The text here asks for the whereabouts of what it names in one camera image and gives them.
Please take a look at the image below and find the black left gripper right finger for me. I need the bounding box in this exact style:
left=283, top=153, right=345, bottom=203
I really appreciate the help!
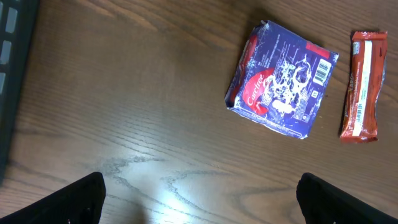
left=296, top=172, right=397, bottom=224

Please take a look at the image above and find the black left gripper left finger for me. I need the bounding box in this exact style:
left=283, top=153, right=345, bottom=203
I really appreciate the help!
left=1, top=172, right=106, bottom=224

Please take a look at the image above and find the purple Carefree packet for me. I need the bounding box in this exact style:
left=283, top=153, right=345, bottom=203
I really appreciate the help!
left=224, top=20, right=339, bottom=139

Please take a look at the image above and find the red orange snack bar wrapper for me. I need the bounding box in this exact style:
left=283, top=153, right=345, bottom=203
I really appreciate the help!
left=340, top=31, right=388, bottom=143

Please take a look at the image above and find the grey plastic mesh basket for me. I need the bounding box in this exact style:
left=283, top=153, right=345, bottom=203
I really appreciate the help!
left=1, top=0, right=40, bottom=180

